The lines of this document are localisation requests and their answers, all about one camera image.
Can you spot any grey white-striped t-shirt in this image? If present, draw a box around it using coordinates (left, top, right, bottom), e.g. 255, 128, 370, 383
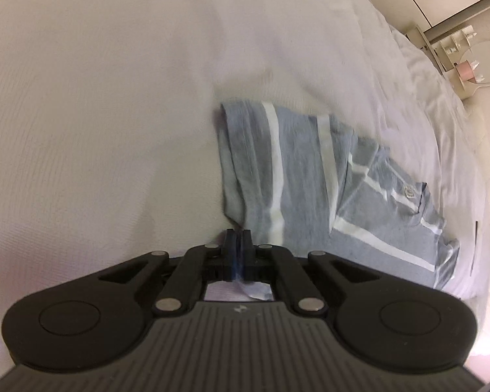
217, 99, 461, 301

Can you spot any white vanity table with mirror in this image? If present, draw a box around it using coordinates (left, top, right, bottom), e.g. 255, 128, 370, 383
404, 24, 490, 99

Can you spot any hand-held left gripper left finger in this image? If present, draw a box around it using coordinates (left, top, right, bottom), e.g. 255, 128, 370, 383
90, 229, 240, 318

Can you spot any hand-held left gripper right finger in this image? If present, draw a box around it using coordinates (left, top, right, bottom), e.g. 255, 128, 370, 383
239, 229, 390, 318

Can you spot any white bed cover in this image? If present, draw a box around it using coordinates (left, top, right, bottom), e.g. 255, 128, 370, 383
0, 0, 490, 380

